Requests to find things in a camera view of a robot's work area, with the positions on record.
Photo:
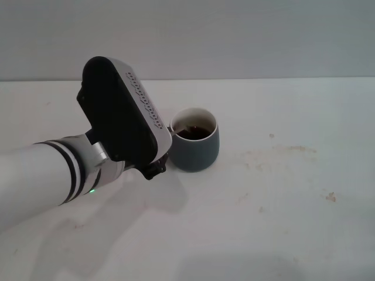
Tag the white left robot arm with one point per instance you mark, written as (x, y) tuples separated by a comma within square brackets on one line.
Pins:
[(35, 175)]

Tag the dark coffee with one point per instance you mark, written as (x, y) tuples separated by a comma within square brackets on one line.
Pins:
[(199, 133)]

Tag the grey ceramic cup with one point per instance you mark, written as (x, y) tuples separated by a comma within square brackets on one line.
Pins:
[(196, 155)]

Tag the black and white wrist camera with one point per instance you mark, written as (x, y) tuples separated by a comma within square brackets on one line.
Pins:
[(117, 111)]

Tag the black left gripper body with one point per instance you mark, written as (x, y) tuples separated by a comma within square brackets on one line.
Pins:
[(155, 169)]

